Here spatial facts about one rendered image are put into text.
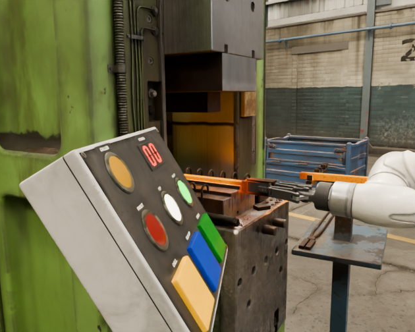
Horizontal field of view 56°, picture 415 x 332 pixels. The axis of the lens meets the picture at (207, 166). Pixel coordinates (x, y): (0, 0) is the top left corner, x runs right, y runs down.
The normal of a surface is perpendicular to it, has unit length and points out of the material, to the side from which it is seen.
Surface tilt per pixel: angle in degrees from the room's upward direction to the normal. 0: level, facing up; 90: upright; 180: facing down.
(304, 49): 90
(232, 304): 90
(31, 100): 89
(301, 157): 89
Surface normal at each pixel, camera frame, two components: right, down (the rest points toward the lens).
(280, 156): -0.61, 0.13
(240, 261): 0.84, 0.08
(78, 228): -0.12, 0.18
